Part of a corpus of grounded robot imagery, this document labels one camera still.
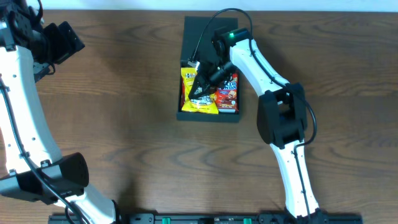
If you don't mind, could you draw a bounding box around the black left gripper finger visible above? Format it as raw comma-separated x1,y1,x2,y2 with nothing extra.
58,21,85,55
44,22,72,64

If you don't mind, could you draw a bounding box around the yellow Hacks candy bag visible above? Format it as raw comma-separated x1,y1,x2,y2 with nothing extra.
181,67,219,114

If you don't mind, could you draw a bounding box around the red Hello Panda box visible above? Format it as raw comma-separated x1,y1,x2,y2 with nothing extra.
215,73,239,113

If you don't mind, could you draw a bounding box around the red Hacks candy bag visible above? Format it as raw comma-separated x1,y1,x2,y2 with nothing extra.
180,82,185,110

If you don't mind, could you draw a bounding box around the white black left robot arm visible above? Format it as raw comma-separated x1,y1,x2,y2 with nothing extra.
1,0,121,223

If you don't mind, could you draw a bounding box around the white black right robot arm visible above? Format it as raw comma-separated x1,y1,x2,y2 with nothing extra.
188,27,319,221

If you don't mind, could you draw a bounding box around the dark green open box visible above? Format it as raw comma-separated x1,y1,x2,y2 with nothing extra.
176,16,240,123

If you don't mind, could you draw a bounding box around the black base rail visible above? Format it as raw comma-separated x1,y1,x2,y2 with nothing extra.
48,212,364,224

